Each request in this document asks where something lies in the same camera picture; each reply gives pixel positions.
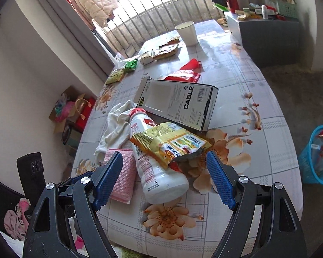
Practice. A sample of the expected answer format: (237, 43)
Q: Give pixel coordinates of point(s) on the small white bottle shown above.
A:
(263, 12)

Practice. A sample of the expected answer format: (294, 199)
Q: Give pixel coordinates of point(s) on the small white box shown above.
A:
(146, 57)

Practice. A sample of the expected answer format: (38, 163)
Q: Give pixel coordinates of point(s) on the red snack packet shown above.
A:
(187, 72)

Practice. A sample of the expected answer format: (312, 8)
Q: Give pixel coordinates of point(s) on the small green packet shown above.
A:
(131, 65)

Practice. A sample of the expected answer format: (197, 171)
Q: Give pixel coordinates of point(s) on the white paper cup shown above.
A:
(187, 33)

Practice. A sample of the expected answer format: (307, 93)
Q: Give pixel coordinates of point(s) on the blue plastic basket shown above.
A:
(309, 169)

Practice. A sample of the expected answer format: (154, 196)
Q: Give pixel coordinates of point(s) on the white plastic bottle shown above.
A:
(156, 177)

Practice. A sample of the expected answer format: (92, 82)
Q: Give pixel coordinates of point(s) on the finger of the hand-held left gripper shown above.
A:
(70, 181)

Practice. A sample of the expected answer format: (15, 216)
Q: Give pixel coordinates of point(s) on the red gift bag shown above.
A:
(83, 113)

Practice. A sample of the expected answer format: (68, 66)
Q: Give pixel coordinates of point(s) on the clear plastic bag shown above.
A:
(120, 59)

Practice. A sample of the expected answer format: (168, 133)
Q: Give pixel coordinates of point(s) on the brown flat packet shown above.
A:
(165, 51)

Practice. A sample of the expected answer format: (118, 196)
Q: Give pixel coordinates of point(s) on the thin brown packet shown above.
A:
(172, 41)

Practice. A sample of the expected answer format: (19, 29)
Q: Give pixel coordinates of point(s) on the yellow cookie packet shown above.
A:
(172, 142)

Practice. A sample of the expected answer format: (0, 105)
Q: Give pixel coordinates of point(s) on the yellow green packet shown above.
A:
(115, 76)

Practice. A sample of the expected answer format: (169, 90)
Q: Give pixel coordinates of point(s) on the red bottle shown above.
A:
(232, 2)

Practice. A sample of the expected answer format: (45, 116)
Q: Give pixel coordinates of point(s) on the white black cardboard box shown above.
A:
(175, 103)

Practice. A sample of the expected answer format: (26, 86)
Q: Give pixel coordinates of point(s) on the pink padded jacket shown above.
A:
(93, 2)

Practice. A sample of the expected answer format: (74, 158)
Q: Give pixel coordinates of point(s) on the green square box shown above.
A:
(71, 137)

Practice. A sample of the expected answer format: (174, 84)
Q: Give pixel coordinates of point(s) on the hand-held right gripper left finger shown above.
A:
(109, 180)

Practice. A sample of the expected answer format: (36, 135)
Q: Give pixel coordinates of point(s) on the large printed plastic food bag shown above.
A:
(321, 150)

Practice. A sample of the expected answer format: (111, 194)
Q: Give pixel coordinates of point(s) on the beige curtain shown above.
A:
(70, 24)

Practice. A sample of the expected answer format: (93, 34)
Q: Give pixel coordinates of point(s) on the white cloth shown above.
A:
(115, 129)

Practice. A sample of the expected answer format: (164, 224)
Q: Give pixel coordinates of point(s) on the metal balcony railing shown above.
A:
(161, 13)

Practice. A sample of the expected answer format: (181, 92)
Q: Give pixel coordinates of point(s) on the green plastic crate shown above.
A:
(285, 9)

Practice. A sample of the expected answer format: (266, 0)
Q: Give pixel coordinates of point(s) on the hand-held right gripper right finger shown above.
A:
(220, 182)

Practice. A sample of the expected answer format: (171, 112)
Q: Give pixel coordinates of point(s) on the grey cabinet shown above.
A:
(269, 43)

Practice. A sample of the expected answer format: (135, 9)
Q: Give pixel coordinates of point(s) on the pink sponge cloth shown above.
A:
(122, 180)

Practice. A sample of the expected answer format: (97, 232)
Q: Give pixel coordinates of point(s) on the black floral cloth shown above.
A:
(8, 201)

